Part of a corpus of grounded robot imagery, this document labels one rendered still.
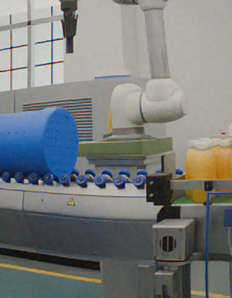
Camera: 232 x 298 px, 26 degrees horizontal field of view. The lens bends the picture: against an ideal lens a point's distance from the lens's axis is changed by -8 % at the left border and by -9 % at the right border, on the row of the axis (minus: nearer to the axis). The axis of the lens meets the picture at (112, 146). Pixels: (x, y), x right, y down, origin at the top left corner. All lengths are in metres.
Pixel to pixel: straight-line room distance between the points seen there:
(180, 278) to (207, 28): 3.46
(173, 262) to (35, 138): 0.77
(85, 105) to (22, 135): 1.79
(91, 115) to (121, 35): 1.25
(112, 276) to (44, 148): 0.95
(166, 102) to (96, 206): 0.76
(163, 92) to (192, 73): 2.32
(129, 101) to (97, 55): 2.36
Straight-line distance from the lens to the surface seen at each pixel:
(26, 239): 2.19
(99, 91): 3.75
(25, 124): 2.07
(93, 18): 4.98
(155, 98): 2.51
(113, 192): 1.90
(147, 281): 1.95
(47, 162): 2.02
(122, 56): 4.78
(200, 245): 1.70
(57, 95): 3.94
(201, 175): 1.69
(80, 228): 1.99
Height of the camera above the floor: 1.20
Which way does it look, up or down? 4 degrees down
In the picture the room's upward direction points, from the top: 2 degrees counter-clockwise
